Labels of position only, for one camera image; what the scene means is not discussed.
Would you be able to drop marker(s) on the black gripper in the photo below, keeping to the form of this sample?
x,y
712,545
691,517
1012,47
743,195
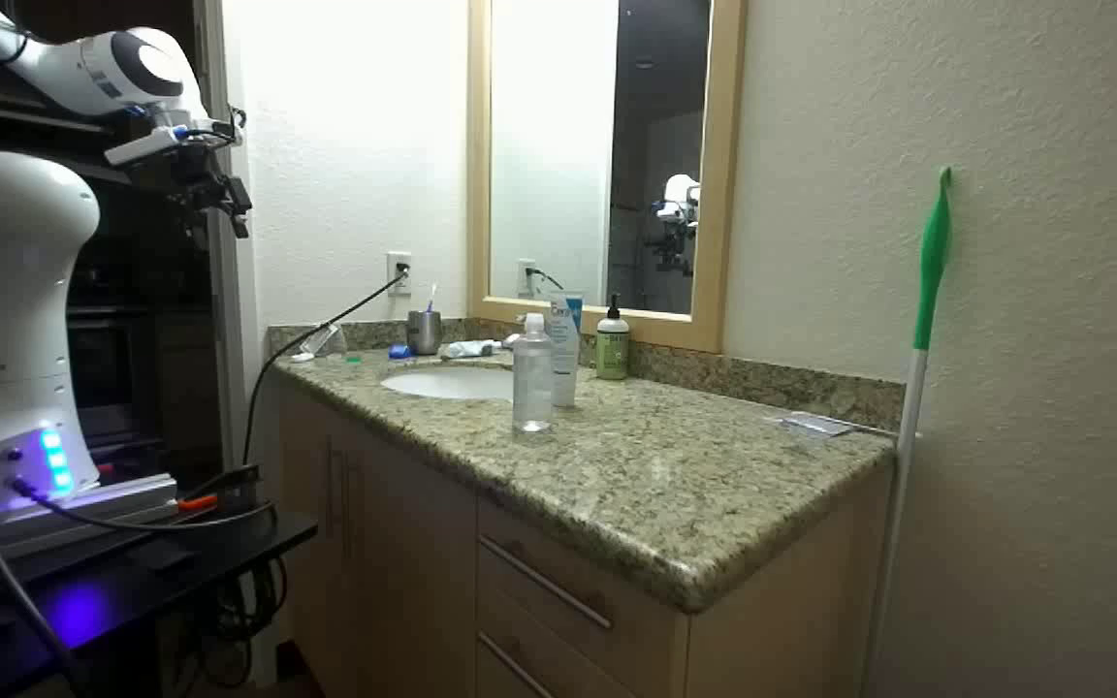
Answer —
x,y
193,162

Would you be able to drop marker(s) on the green pump soap bottle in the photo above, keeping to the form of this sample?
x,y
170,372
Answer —
x,y
608,346

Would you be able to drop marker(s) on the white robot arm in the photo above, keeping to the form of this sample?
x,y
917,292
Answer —
x,y
0,258

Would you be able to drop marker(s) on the clear plastic water bottle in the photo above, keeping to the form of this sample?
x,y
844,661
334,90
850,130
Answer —
x,y
531,390

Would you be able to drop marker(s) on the metal cup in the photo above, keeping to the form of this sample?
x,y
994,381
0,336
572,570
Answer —
x,y
424,336

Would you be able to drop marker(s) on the chrome faucet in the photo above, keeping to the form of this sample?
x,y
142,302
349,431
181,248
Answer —
x,y
471,350

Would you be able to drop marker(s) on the white oval sink basin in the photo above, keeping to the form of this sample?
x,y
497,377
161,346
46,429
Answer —
x,y
446,383

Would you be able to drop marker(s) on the orange black clamp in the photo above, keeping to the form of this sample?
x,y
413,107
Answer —
x,y
213,491

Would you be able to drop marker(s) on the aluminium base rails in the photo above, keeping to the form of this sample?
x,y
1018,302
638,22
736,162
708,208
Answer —
x,y
65,509

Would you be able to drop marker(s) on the black robot table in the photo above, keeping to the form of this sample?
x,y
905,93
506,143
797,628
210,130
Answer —
x,y
170,568

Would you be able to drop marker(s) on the wooden vanity cabinet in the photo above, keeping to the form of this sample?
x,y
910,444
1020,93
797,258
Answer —
x,y
389,568

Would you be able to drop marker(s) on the clear plastic wrapper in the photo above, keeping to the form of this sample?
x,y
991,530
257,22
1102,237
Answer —
x,y
817,422

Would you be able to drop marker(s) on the white wall outlet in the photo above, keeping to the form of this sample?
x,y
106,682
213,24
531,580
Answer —
x,y
400,272

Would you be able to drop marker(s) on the wood framed wall mirror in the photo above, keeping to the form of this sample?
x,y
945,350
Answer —
x,y
714,169

